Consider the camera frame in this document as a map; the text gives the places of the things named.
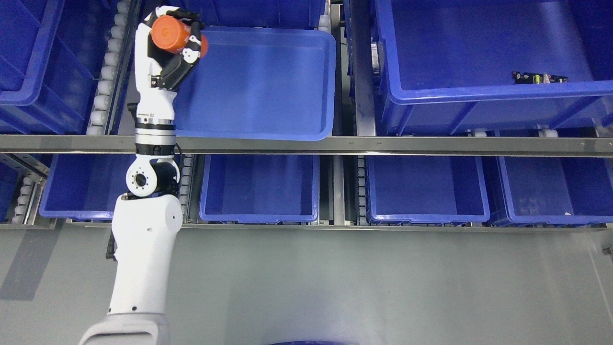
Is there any large blue bin right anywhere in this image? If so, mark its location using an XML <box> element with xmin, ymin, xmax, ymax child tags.
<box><xmin>373</xmin><ymin>0</ymin><xmax>612</xmax><ymax>136</ymax></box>

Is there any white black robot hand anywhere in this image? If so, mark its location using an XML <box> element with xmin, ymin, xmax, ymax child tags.
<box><xmin>134</xmin><ymin>6</ymin><xmax>208</xmax><ymax>124</ymax></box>

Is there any orange cylindrical capacitor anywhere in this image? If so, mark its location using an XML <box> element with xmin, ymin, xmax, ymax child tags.
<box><xmin>150</xmin><ymin>15</ymin><xmax>192</xmax><ymax>55</ymax></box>

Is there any small black electronic part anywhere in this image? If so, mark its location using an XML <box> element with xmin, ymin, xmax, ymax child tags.
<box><xmin>511</xmin><ymin>71</ymin><xmax>569</xmax><ymax>85</ymax></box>

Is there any lower blue bin far right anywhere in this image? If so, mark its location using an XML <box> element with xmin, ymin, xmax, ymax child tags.
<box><xmin>482</xmin><ymin>157</ymin><xmax>613</xmax><ymax>227</ymax></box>

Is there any white roller track left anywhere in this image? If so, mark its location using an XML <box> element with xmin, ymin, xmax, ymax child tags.
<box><xmin>85</xmin><ymin>0</ymin><xmax>132</xmax><ymax>136</ymax></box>

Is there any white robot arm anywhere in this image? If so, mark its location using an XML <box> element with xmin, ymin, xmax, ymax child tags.
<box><xmin>79</xmin><ymin>118</ymin><xmax>182</xmax><ymax>345</ymax></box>

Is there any blue bin top centre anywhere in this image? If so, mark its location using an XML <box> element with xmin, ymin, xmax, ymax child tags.
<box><xmin>167</xmin><ymin>0</ymin><xmax>328</xmax><ymax>29</ymax></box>

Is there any steel shelf front rail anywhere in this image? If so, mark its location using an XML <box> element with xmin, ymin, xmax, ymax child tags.
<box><xmin>0</xmin><ymin>135</ymin><xmax>613</xmax><ymax>158</ymax></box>

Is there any blue bin top left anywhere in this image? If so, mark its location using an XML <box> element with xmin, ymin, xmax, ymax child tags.
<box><xmin>0</xmin><ymin>0</ymin><xmax>117</xmax><ymax>135</ymax></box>

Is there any lower blue bin right centre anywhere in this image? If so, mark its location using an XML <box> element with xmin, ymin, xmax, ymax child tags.
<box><xmin>365</xmin><ymin>156</ymin><xmax>491</xmax><ymax>225</ymax></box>

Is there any shallow blue tray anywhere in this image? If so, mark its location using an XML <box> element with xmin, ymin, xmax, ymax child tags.
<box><xmin>173</xmin><ymin>27</ymin><xmax>337</xmax><ymax>141</ymax></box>

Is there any lower blue bin far left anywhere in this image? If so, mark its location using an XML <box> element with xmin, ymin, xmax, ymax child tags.
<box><xmin>39</xmin><ymin>154</ymin><xmax>135</xmax><ymax>221</ymax></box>

